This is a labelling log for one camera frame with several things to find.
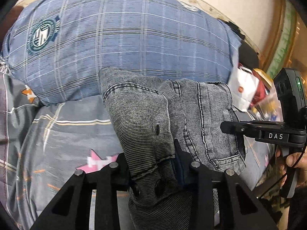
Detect red plastic bag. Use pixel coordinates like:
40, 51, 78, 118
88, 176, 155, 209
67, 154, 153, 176
250, 70, 266, 107

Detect black cable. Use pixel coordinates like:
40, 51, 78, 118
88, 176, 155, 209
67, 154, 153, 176
258, 143, 307, 200

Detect white Xiaomi paper bag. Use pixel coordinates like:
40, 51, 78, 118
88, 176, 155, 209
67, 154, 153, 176
227, 63, 259, 112

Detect grey patterned bed sheet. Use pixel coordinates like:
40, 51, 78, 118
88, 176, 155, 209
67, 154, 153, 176
1, 74, 274, 229

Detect blue plaid pillow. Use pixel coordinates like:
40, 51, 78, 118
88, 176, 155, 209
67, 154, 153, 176
1, 0, 241, 104

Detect grey denim pants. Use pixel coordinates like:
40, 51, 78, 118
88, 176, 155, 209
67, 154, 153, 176
99, 67, 246, 229

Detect black object behind pillow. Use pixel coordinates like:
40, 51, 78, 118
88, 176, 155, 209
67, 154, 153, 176
221, 20, 259, 70

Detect clear plastic bag with items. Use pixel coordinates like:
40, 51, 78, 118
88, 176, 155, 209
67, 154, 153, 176
249, 69, 283, 122

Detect person's right hand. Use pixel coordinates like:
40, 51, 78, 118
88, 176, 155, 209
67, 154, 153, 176
275, 146, 307, 187

